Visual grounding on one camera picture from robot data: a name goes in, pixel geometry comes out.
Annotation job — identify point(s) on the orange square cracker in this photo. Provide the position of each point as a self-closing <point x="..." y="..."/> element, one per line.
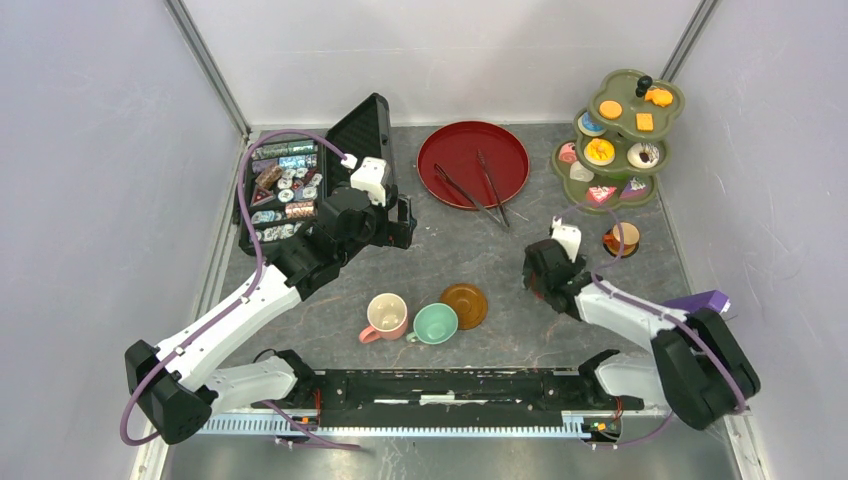
<point x="644" y="121"/>

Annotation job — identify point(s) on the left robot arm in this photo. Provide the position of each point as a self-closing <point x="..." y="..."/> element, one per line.
<point x="176" y="386"/>

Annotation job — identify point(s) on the small orange cup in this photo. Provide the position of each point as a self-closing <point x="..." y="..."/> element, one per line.
<point x="621" y="236"/>

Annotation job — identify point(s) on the purple plastic holder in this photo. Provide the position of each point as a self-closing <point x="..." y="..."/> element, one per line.
<point x="714" y="300"/>

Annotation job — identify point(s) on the red round tray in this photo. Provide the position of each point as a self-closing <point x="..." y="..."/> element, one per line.
<point x="454" y="147"/>

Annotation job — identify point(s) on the white chocolate donut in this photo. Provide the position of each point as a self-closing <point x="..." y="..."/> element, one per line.
<point x="644" y="155"/>

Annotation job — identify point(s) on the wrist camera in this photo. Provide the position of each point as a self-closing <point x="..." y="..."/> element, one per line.
<point x="372" y="178"/>
<point x="568" y="236"/>

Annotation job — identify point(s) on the blue frosted donut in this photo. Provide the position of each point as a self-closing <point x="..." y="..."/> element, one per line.
<point x="588" y="127"/>

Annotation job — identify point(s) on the pink mug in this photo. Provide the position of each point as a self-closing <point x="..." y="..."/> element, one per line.
<point x="387" y="316"/>

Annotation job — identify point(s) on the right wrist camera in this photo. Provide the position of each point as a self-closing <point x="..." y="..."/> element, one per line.
<point x="568" y="236"/>

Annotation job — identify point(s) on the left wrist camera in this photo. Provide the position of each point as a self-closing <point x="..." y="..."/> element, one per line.
<point x="372" y="178"/>

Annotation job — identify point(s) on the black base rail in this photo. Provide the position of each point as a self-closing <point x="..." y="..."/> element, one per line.
<point x="451" y="398"/>

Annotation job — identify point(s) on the yellow frosted donut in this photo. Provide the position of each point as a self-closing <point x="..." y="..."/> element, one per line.
<point x="599" y="152"/>

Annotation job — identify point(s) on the round orange cookie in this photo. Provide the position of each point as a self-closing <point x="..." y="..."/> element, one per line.
<point x="610" y="109"/>

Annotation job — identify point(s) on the black open case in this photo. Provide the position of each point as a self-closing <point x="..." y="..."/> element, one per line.
<point x="285" y="179"/>

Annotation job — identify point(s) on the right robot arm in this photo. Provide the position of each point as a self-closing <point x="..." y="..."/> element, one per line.
<point x="695" y="365"/>

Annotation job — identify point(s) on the purple triangle cake slice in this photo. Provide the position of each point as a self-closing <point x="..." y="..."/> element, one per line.
<point x="636" y="188"/>

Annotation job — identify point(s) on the mint green cup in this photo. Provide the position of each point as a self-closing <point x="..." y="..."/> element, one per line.
<point x="433" y="324"/>

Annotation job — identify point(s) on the green three-tier stand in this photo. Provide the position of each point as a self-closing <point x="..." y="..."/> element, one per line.
<point x="628" y="87"/>

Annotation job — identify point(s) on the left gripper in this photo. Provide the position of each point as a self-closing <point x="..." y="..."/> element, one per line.
<point x="395" y="233"/>

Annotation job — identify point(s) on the pink roll cake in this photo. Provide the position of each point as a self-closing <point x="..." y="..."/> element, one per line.
<point x="567" y="153"/>

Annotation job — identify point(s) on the brown saucer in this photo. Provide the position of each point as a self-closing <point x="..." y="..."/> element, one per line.
<point x="469" y="303"/>

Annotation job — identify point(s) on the orange bear cookie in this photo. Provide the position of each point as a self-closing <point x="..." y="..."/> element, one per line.
<point x="659" y="97"/>

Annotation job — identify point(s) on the white roll cake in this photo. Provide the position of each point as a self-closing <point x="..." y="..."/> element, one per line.
<point x="579" y="173"/>

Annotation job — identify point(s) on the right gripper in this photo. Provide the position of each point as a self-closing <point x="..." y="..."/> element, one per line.
<point x="580" y="264"/>

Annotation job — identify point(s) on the pink strawberry cake slice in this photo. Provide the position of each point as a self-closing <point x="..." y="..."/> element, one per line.
<point x="601" y="196"/>

